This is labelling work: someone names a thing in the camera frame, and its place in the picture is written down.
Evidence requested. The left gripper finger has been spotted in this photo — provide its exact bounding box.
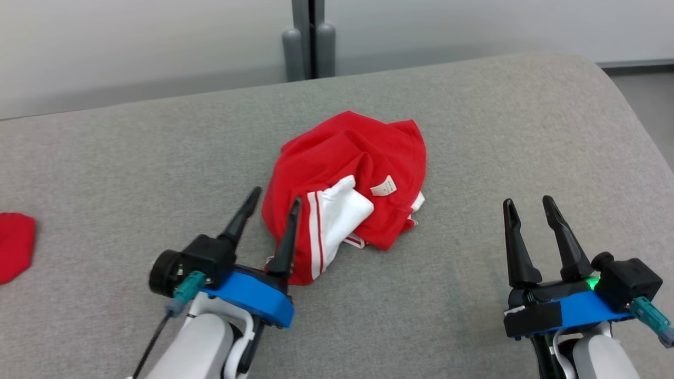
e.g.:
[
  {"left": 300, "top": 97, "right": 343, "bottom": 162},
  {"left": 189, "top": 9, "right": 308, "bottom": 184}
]
[
  {"left": 266, "top": 197, "right": 303, "bottom": 280},
  {"left": 217, "top": 186, "right": 263, "bottom": 248}
]

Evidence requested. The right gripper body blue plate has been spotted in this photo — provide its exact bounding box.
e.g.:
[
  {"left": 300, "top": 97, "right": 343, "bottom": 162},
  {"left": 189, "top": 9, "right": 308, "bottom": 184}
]
[{"left": 504, "top": 276, "right": 635, "bottom": 340}]

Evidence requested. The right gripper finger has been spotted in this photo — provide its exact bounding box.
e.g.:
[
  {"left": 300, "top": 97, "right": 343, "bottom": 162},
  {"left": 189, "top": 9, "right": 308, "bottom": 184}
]
[
  {"left": 542, "top": 195, "right": 596, "bottom": 281},
  {"left": 502, "top": 198, "right": 543, "bottom": 289}
]

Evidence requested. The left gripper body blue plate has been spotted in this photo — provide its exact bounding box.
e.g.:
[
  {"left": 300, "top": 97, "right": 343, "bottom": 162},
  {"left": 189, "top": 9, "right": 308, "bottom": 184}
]
[{"left": 202, "top": 266, "right": 295, "bottom": 329}]

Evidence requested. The red white-sleeved shirt with label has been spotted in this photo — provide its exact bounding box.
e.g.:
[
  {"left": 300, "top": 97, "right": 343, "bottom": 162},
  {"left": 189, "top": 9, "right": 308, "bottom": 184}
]
[{"left": 262, "top": 110, "right": 427, "bottom": 286}]

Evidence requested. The crumpled red white-trimmed garment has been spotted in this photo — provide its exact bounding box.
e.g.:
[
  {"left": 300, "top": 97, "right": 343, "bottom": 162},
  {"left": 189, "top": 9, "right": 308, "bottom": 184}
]
[{"left": 0, "top": 212, "right": 36, "bottom": 285}]

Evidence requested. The right teal-plug cable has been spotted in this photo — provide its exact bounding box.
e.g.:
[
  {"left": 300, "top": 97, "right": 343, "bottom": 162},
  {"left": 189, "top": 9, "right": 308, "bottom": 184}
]
[{"left": 629, "top": 296, "right": 674, "bottom": 349}]

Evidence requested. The left teal-plug black cable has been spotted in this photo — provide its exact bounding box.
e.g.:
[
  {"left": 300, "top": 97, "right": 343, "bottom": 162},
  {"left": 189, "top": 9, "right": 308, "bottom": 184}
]
[{"left": 132, "top": 271, "right": 207, "bottom": 379}]

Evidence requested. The grey partition post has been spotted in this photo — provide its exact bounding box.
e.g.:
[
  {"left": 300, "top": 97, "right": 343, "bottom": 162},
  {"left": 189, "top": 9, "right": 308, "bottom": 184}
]
[{"left": 282, "top": 0, "right": 336, "bottom": 82}]

